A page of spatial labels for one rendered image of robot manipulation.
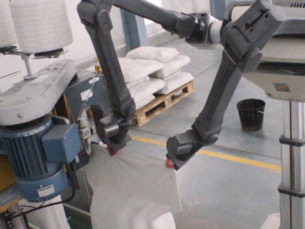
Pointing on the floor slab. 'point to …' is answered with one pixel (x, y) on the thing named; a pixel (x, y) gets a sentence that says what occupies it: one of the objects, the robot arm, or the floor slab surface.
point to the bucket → (251, 113)
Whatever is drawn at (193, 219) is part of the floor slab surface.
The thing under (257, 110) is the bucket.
